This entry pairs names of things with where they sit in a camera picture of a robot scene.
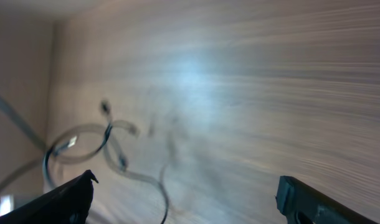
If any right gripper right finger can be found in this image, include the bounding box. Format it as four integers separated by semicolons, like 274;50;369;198
275;175;377;224

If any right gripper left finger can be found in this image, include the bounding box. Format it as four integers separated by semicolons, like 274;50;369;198
0;170;98;224

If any black USB cable long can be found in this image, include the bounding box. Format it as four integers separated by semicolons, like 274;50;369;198
0;96;47;193

